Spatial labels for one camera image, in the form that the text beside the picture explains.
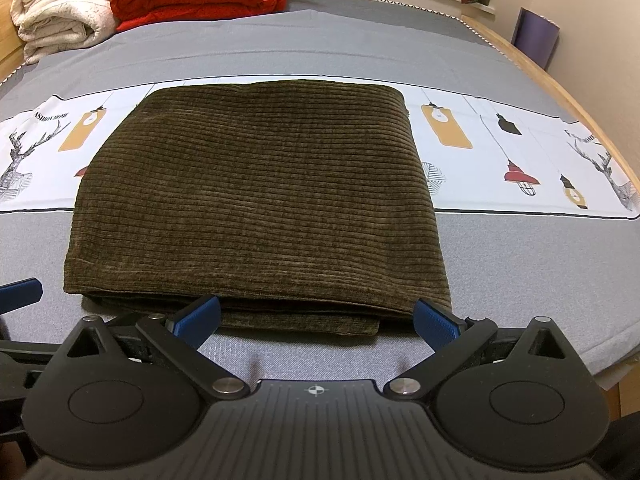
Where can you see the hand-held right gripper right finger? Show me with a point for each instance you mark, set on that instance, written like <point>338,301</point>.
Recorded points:
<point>437,322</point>

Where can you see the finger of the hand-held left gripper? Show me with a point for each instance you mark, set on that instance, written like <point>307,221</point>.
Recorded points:
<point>20,292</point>
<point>25,351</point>

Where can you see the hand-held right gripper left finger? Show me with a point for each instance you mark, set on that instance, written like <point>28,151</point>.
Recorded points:
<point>200,315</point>

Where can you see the white folded blanket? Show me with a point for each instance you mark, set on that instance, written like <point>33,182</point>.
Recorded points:
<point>60,10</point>

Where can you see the wooden bed frame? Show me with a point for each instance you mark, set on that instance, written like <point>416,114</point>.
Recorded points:
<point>565,85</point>

